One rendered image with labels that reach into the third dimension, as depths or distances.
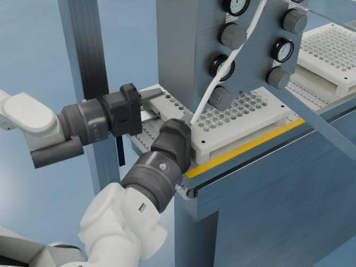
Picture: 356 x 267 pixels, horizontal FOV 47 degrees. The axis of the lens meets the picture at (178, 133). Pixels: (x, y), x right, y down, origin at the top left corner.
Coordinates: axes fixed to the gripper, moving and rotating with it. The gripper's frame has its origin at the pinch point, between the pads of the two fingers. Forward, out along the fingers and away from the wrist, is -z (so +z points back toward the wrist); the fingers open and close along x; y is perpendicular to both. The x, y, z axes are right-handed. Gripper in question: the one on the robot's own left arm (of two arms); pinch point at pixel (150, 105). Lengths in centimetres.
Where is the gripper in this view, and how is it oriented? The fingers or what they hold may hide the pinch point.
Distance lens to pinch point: 88.6
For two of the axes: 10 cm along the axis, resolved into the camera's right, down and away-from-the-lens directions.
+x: 0.1, 7.7, 6.4
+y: 4.4, 5.7, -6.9
